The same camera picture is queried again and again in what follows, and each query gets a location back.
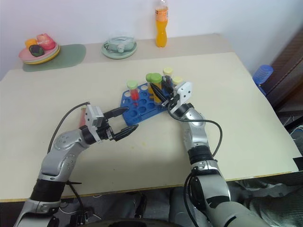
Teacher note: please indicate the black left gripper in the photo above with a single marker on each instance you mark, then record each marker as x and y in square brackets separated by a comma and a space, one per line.
[104, 131]

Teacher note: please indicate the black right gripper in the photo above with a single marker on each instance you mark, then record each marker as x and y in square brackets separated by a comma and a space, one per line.
[172, 101]

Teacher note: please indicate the orange tube with green cap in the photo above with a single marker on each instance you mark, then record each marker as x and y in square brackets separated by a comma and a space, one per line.
[151, 82]

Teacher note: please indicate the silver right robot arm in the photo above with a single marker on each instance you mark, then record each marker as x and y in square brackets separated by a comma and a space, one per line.
[196, 132]

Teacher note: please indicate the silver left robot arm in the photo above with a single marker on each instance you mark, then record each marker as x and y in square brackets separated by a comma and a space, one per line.
[59, 153]

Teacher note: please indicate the blue test tube rack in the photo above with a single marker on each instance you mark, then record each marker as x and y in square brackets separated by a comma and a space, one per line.
[139, 108]

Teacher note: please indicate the loose red test tube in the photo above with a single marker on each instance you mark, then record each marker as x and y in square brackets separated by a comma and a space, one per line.
[82, 118]

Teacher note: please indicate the tube with pale yellow cap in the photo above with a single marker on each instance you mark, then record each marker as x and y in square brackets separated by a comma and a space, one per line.
[177, 80]

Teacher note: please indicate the dark red tube, yellow cap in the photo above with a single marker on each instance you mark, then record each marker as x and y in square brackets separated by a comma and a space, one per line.
[167, 73]

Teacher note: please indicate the red tube with green cap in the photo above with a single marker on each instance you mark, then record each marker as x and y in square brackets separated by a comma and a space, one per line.
[134, 93]

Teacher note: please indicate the pale green plate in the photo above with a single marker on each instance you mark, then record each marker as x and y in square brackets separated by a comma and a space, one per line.
[118, 55]

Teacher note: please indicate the orange soda bottle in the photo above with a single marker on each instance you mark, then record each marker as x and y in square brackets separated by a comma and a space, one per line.
[161, 28]

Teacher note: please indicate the green placemat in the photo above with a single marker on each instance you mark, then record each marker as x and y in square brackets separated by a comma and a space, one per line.
[71, 56]

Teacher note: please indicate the stack of pastel plates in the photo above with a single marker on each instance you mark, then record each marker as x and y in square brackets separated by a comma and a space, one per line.
[50, 55]

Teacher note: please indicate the blue ribbed plastic container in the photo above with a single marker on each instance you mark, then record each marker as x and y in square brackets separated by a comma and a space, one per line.
[262, 75]

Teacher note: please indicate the pink toy peach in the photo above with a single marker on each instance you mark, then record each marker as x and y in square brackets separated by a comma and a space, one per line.
[46, 41]

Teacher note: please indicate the dark purple toy fruit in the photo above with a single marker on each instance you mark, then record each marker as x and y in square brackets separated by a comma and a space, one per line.
[36, 50]

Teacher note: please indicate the orange toy fruit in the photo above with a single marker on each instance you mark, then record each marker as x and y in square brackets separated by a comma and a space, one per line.
[30, 42]

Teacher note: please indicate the dark brown wooden furniture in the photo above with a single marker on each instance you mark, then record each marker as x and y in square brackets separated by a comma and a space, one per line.
[288, 71]

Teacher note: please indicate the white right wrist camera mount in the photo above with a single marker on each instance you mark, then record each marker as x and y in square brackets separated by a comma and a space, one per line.
[184, 92]

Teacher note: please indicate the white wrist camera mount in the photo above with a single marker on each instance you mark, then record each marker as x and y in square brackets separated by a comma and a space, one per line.
[92, 116]
[184, 92]

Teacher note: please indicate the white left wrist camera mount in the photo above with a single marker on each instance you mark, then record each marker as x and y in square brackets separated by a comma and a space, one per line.
[92, 116]

